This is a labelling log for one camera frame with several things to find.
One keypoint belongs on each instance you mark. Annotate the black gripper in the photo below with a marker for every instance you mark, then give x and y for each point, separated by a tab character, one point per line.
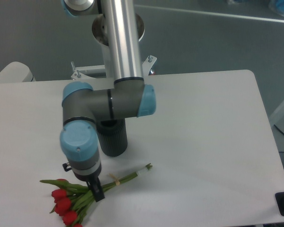
88	172

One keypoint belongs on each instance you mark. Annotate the red tulip bouquet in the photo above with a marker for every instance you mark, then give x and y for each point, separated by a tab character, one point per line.
71	201

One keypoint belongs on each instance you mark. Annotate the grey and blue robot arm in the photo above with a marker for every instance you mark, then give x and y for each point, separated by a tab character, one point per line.
94	120

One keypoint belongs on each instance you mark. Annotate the black ribbed vase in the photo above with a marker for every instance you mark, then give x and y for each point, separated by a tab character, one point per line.
112	137

